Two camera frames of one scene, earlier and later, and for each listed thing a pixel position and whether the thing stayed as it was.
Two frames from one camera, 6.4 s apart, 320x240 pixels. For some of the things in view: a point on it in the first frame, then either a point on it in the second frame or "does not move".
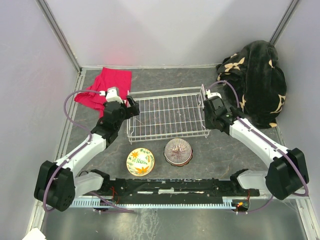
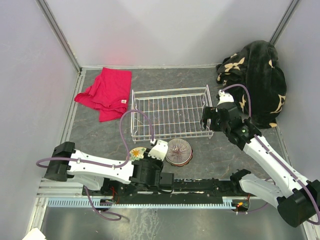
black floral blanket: [253, 85] does not move
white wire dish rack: [169, 113] does not move
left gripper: [133, 110] -> [159, 163]
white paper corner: [35, 234] does not move
